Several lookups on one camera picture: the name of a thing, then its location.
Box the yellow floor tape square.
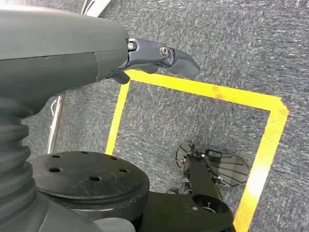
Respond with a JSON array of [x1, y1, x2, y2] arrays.
[[105, 69, 289, 232]]

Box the chrome metal pole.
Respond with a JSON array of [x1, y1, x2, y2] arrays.
[[47, 93, 66, 155]]

